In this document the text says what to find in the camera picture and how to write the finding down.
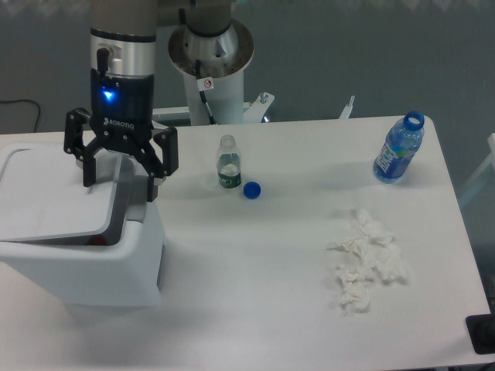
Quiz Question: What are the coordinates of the blue bottle cap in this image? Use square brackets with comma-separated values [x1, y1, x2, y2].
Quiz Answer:
[243, 181, 261, 199]

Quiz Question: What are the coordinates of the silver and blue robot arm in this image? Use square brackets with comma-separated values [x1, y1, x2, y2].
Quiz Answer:
[63, 1, 252, 201]

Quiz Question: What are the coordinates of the crumpled white tissue paper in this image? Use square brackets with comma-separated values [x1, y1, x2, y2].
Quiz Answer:
[327, 208, 408, 315]

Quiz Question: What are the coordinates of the black cable on floor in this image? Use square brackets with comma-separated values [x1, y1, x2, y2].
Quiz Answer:
[0, 99, 42, 132]

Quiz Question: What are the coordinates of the red object inside trash can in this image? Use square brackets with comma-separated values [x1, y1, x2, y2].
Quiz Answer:
[87, 235, 108, 247]

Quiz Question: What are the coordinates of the white furniture at right edge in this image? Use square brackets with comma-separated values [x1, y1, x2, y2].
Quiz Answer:
[457, 133, 494, 209]

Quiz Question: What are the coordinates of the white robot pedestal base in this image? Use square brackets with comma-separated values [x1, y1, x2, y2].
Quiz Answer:
[151, 19, 357, 127]

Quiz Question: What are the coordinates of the black device at table edge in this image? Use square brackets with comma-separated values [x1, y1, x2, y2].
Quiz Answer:
[466, 314, 494, 355]

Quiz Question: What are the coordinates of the white trash can lid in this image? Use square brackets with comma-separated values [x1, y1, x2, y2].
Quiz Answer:
[1, 142, 121, 242]

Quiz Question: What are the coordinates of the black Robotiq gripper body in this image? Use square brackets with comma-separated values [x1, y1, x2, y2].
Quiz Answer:
[90, 47, 154, 156]

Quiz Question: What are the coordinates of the white plastic trash can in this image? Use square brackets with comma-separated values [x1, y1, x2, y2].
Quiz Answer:
[1, 151, 166, 307]

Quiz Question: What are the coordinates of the small clear green-label bottle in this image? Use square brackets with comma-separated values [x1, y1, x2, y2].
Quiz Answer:
[217, 134, 241, 189]

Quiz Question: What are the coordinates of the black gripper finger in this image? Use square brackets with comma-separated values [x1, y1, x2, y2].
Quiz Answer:
[63, 107, 101, 187]
[137, 127, 179, 203]

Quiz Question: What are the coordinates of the blue plastic drink bottle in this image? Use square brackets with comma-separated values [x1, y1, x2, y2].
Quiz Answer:
[373, 111, 425, 184]

